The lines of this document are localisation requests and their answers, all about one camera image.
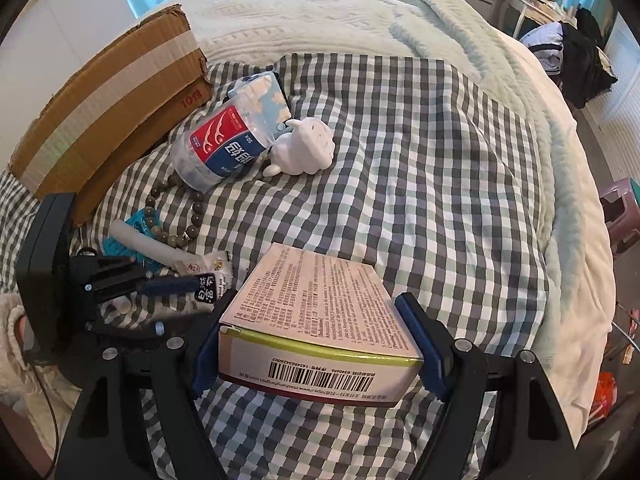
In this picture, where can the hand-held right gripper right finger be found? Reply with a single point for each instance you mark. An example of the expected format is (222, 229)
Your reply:
(425, 350)

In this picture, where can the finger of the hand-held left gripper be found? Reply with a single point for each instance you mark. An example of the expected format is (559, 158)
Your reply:
(145, 329)
(170, 286)

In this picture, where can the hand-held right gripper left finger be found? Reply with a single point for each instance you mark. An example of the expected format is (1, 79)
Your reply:
(205, 365)

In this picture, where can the white sachet blue print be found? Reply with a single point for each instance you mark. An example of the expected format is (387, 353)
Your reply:
(212, 272)

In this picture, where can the beige medicine box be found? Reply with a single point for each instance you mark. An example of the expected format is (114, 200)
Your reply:
(320, 310)

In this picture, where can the cardboard box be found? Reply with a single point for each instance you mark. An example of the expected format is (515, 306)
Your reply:
(110, 90)

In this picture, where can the light blue tissue pack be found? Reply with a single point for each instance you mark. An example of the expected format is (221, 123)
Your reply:
(260, 97)

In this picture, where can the white squeeze tube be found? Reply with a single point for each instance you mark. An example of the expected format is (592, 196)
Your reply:
(145, 245)

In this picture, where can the teal silicone pad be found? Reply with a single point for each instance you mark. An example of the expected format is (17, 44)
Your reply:
(117, 245)

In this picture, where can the clear floss pick bag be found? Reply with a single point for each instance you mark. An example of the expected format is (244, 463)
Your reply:
(220, 145)

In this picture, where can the grey plaid sheet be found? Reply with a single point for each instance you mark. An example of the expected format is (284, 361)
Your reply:
(400, 185)

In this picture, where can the orange plastic bag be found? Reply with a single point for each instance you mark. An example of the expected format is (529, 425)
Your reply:
(606, 395)

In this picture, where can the white rabbit figurine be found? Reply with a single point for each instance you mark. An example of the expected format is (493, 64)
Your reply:
(305, 145)

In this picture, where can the pink stool teal seat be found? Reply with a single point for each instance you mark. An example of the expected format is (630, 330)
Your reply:
(622, 210)

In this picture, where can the pile of dark clothes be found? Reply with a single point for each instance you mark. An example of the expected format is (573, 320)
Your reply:
(585, 55)

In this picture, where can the white dressing table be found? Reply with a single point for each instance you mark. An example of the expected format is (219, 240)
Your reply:
(530, 15)

